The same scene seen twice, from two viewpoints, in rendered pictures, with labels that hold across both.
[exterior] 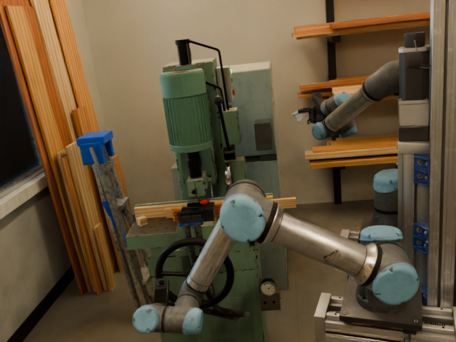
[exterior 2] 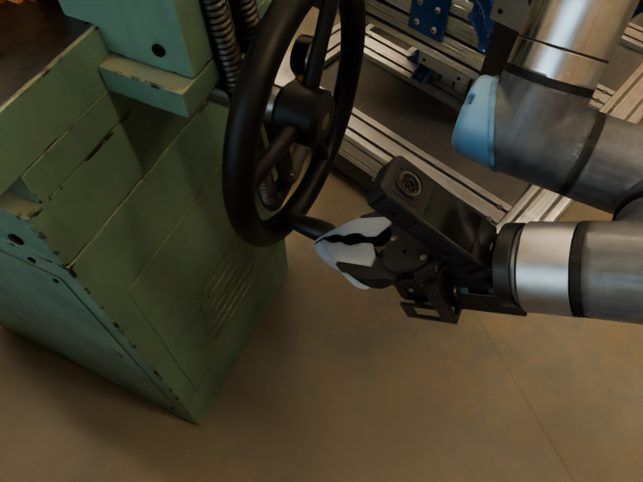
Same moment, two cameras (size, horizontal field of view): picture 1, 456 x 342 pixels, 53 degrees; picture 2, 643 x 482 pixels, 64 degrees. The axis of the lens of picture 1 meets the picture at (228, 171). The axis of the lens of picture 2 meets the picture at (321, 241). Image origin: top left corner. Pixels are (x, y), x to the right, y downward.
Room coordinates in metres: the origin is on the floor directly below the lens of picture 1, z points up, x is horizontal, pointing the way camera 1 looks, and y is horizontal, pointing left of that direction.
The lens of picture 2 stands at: (1.34, 0.53, 1.19)
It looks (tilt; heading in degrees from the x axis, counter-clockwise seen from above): 57 degrees down; 290
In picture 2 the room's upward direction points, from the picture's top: straight up
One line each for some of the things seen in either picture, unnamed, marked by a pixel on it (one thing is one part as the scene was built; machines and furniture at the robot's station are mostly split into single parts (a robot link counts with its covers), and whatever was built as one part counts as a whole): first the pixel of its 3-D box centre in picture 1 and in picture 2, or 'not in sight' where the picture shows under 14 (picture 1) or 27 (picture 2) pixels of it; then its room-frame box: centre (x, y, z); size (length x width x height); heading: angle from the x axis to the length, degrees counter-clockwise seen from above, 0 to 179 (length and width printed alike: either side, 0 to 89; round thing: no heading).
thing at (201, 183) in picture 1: (198, 184); not in sight; (1.85, 0.13, 1.03); 0.14 x 0.07 x 0.09; 175
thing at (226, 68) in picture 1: (224, 84); not in sight; (2.13, -0.03, 1.40); 0.10 x 0.06 x 0.16; 175
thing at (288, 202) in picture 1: (230, 207); not in sight; (1.82, 0.01, 0.92); 0.55 x 0.02 x 0.04; 85
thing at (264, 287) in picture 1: (268, 288); (304, 59); (1.60, -0.11, 0.65); 0.06 x 0.04 x 0.08; 85
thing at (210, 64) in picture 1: (200, 139); not in sight; (2.12, 0.11, 1.16); 0.22 x 0.22 x 0.72; 85
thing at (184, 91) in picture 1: (186, 110); not in sight; (1.83, 0.14, 1.35); 0.18 x 0.18 x 0.31
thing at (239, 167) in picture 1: (236, 171); not in sight; (2.00, -0.04, 1.02); 0.09 x 0.07 x 0.12; 85
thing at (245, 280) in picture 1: (217, 307); (99, 218); (1.95, 0.13, 0.35); 0.58 x 0.45 x 0.71; 175
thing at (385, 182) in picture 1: (390, 188); not in sight; (1.66, -0.62, 0.98); 0.13 x 0.12 x 0.14; 122
